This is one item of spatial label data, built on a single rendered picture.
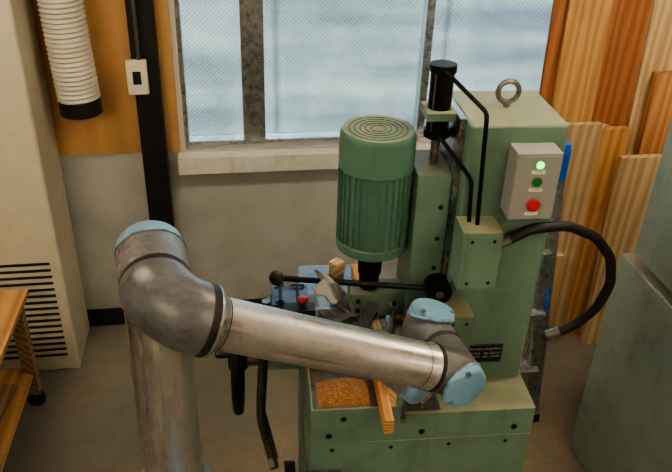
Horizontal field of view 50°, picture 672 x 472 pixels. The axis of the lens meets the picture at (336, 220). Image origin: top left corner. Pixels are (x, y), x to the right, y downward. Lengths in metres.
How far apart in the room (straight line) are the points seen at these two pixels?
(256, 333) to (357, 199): 0.60
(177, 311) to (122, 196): 2.08
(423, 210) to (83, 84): 1.49
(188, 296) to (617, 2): 2.37
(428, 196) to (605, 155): 1.58
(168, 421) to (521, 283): 0.90
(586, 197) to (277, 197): 1.30
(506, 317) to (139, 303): 1.03
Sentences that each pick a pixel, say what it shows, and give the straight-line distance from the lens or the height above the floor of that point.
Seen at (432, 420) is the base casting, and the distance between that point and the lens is 1.88.
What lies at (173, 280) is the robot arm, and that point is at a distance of 1.10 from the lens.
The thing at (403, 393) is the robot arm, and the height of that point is 1.07.
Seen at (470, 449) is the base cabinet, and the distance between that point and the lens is 1.99.
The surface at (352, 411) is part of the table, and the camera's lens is 1.72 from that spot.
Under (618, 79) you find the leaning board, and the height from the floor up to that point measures 1.17.
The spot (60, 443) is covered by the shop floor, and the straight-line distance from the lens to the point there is 3.00.
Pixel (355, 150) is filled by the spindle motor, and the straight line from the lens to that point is 1.59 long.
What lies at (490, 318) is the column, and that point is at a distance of 1.85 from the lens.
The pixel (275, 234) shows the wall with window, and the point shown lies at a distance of 3.22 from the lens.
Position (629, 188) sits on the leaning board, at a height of 0.78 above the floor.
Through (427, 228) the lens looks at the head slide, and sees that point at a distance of 1.71.
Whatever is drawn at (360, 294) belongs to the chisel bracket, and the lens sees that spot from 1.82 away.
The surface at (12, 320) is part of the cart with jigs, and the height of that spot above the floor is 0.53.
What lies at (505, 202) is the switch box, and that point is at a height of 1.35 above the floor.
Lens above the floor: 2.10
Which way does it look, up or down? 30 degrees down
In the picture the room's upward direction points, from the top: 2 degrees clockwise
